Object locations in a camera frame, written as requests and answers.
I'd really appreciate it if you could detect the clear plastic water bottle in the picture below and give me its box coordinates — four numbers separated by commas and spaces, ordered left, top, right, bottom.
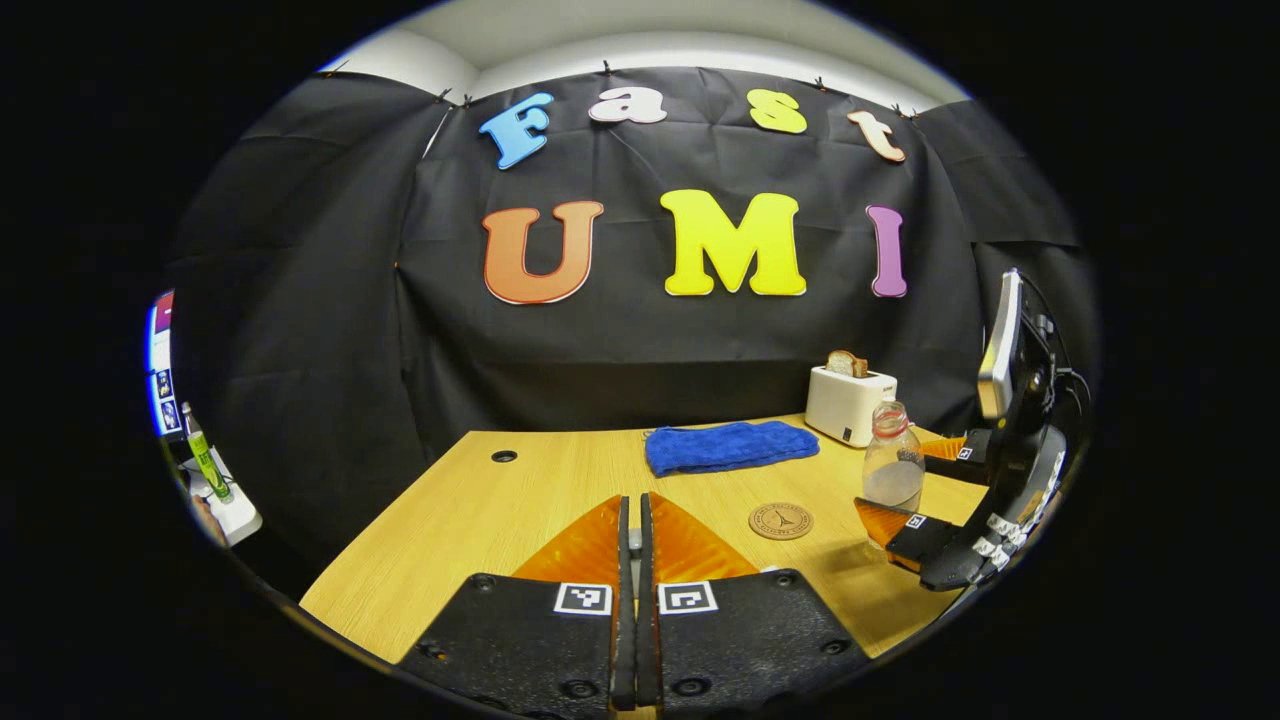
863, 398, 925, 513

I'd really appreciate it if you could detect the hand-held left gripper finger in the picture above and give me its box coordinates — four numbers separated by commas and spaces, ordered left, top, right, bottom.
636, 492, 871, 716
398, 495, 637, 716

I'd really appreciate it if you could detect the round wooden coaster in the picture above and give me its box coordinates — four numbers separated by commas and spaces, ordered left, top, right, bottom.
748, 502, 814, 541

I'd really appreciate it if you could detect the green label drink bottle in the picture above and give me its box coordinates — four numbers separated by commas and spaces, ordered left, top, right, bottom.
182, 402, 233, 504

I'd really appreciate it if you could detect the computer monitor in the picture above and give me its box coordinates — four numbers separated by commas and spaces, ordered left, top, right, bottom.
148, 290, 176, 436

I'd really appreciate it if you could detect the white side table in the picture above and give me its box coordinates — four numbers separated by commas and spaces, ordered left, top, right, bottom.
185, 445, 263, 546

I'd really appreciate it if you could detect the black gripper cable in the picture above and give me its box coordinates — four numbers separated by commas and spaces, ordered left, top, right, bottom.
1020, 270, 1093, 406

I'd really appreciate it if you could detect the blue towel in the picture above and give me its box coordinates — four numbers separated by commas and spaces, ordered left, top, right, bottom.
645, 420, 820, 477

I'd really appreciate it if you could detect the white toaster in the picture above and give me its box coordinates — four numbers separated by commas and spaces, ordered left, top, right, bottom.
805, 365, 898, 447

